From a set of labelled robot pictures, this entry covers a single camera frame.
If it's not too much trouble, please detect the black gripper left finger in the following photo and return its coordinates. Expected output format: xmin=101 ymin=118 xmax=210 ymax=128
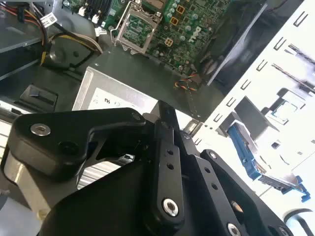
xmin=0 ymin=100 xmax=186 ymax=229

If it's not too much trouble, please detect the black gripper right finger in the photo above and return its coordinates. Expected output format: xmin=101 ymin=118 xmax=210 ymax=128
xmin=175 ymin=115 xmax=293 ymax=236

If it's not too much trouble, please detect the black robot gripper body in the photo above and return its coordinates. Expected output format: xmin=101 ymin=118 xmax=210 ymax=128
xmin=40 ymin=159 xmax=215 ymax=236

